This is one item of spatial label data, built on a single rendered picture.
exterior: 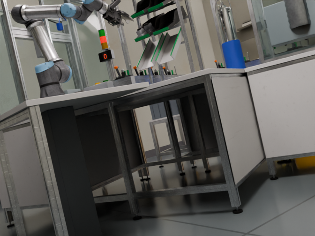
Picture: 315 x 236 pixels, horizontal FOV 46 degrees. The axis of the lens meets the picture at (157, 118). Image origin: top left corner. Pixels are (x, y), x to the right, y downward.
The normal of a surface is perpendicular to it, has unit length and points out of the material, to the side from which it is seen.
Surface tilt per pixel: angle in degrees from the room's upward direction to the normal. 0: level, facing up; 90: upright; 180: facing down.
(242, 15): 90
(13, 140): 90
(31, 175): 90
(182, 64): 90
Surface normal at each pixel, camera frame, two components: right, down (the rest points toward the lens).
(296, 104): -0.47, 0.11
